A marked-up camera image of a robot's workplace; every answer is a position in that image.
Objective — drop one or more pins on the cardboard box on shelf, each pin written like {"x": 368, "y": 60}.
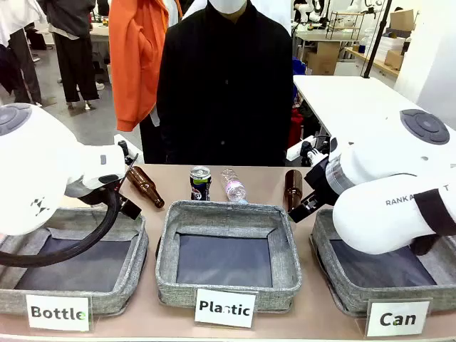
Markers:
{"x": 402, "y": 19}

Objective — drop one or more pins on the small cardboard box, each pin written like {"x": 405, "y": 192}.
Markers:
{"x": 393, "y": 60}

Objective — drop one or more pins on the person in dark clothes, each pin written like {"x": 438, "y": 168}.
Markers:
{"x": 19, "y": 64}

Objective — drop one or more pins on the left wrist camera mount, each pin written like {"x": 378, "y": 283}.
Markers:
{"x": 126, "y": 153}

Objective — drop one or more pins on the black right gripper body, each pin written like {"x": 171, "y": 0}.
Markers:
{"x": 317, "y": 185}

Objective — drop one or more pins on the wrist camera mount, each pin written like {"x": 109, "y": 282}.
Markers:
{"x": 309, "y": 151}
{"x": 126, "y": 153}

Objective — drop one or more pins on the white Bottle label card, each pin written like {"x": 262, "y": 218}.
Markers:
{"x": 57, "y": 313}

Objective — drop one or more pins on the person in orange hoodie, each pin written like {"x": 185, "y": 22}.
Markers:
{"x": 135, "y": 60}

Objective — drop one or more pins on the white table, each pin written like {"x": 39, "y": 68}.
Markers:
{"x": 349, "y": 96}

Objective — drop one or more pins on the white Can label card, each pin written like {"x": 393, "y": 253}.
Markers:
{"x": 397, "y": 318}

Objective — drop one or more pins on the wooden top workbench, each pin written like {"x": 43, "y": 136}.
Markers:
{"x": 370, "y": 58}

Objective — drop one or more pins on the black pole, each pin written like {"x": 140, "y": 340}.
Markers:
{"x": 375, "y": 39}

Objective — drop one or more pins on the white face mask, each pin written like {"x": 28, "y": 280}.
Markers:
{"x": 228, "y": 5}

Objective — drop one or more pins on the person in black coat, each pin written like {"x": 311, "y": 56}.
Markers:
{"x": 224, "y": 89}

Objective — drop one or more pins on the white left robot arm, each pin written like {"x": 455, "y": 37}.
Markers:
{"x": 39, "y": 160}

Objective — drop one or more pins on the brown glass bottle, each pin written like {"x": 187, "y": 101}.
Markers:
{"x": 293, "y": 187}
{"x": 144, "y": 183}

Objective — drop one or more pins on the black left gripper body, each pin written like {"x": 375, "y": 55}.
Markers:
{"x": 131, "y": 209}

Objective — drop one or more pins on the grey fabric basket labelled Bottle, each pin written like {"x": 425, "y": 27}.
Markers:
{"x": 139, "y": 249}

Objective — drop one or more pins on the large cardboard box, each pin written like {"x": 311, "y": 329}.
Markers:
{"x": 324, "y": 58}

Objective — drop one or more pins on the grey fabric basket labelled Plastic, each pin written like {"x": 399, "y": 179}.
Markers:
{"x": 228, "y": 210}

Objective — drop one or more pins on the white Plastic label card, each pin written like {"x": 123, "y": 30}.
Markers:
{"x": 224, "y": 308}

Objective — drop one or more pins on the person in black trousers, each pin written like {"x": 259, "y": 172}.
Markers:
{"x": 75, "y": 60}

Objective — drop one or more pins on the small pink-label plastic bottle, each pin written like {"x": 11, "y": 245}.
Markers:
{"x": 234, "y": 187}

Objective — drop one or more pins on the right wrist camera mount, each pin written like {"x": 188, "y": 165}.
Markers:
{"x": 309, "y": 151}

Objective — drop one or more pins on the black soda can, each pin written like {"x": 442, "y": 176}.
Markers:
{"x": 200, "y": 185}

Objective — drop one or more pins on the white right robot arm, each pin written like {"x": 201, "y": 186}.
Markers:
{"x": 384, "y": 171}

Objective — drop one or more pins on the red bag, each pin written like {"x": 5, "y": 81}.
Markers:
{"x": 295, "y": 128}

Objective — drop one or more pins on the grey fabric basket labelled Can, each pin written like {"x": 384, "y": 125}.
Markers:
{"x": 327, "y": 270}

